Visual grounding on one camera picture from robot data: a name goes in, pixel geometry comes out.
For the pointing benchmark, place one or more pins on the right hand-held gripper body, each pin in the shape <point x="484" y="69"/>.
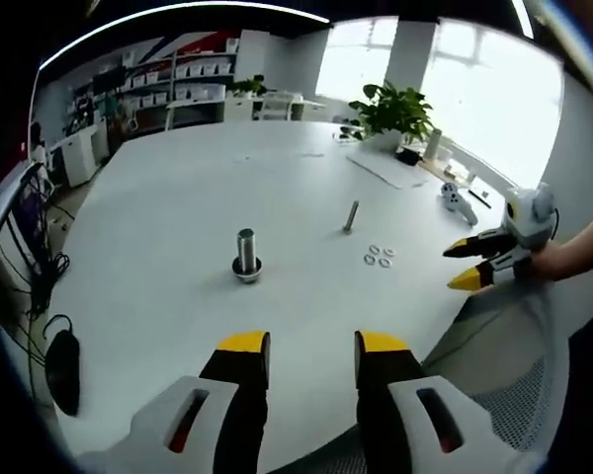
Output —
<point x="531" y="217"/>

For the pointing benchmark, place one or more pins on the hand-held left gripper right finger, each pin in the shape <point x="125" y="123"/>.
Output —
<point x="395" y="395"/>

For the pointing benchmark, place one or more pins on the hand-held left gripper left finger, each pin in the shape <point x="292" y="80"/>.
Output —
<point x="227" y="395"/>

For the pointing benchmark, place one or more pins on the large steel washer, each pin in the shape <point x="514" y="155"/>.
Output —
<point x="237" y="269"/>

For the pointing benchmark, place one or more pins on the thin steel threaded stud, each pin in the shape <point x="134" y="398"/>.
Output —
<point x="351" y="217"/>

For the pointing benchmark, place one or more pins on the thick steel threaded stud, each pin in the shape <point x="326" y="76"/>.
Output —
<point x="246" y="247"/>

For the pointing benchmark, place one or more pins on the white game controller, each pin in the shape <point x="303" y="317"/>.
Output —
<point x="457" y="202"/>

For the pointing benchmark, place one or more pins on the white mesh office chair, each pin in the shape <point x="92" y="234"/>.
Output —
<point x="499" y="355"/>

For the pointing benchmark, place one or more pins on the white bottle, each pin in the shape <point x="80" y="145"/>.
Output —
<point x="433" y="143"/>

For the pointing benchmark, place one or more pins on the small black box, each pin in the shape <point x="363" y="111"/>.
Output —
<point x="407" y="157"/>

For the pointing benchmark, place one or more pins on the white paper sheet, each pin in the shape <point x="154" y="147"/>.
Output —
<point x="390" y="168"/>

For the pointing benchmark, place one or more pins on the white plant pot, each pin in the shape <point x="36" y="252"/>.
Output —
<point x="383" y="142"/>

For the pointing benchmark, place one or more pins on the green potted plant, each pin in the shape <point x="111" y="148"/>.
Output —
<point x="395" y="113"/>

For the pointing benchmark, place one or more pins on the black computer mouse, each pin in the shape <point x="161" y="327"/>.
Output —
<point x="63" y="372"/>

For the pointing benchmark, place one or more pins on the white cabinet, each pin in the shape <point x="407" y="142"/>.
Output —
<point x="81" y="153"/>

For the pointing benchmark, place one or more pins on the small green plant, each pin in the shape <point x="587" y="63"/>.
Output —
<point x="249" y="86"/>

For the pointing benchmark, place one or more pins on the shelf with white bins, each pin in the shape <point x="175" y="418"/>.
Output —
<point x="193" y="79"/>

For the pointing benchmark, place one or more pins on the ceiling light strip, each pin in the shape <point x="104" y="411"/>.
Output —
<point x="178" y="21"/>

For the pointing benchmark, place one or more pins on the black wall screen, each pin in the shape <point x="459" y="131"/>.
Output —
<point x="110" y="80"/>

